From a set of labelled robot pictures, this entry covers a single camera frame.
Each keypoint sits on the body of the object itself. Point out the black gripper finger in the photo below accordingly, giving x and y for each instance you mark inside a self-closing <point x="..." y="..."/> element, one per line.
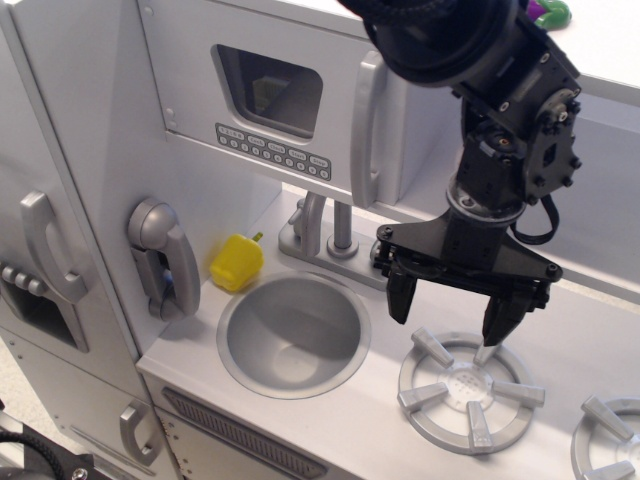
<point x="502" y="316"/>
<point x="400" y="292"/>

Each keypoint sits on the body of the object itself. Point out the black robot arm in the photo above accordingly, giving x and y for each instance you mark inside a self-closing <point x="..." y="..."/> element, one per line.
<point x="519" y="96"/>

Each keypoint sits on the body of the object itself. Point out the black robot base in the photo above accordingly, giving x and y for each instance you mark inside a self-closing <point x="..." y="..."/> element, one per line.
<point x="27" y="454"/>

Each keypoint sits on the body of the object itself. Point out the grey toy stove burner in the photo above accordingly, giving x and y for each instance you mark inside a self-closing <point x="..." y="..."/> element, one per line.
<point x="464" y="397"/>

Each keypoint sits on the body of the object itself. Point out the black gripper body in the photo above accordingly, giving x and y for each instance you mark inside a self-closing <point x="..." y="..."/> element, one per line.
<point x="474" y="256"/>

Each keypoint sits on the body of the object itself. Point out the grey fridge ice dispenser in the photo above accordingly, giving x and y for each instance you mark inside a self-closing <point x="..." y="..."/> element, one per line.
<point x="31" y="301"/>

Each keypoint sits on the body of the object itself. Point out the grey oven vent panel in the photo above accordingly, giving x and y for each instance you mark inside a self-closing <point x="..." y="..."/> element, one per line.
<point x="250" y="441"/>

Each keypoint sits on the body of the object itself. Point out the purple toy eggplant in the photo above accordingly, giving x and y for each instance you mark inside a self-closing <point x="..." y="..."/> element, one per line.
<point x="550" y="15"/>

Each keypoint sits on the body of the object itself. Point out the grey toy wall phone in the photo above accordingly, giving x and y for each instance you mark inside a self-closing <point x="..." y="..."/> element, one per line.
<point x="165" y="261"/>

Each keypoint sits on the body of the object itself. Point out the round silver sink bowl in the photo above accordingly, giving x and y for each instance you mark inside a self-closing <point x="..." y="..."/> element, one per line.
<point x="294" y="336"/>

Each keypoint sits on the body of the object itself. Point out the grey microwave door handle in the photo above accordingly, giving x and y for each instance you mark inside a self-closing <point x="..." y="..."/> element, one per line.
<point x="370" y="83"/>

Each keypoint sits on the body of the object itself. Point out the grey lower fridge handle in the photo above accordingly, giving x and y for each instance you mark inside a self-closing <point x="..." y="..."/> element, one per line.
<point x="139" y="436"/>

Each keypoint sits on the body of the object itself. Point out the grey toy faucet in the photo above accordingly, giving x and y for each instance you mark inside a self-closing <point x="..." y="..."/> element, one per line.
<point x="333" y="245"/>

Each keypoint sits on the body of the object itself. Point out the white toy microwave door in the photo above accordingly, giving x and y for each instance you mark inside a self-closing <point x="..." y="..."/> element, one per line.
<point x="272" y="83"/>

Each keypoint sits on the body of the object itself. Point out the grey fridge door handle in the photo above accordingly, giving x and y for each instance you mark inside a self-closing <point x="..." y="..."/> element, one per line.
<point x="37" y="214"/>

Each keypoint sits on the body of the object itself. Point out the yellow toy bell pepper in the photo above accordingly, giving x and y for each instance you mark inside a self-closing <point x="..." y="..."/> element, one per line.
<point x="239" y="260"/>

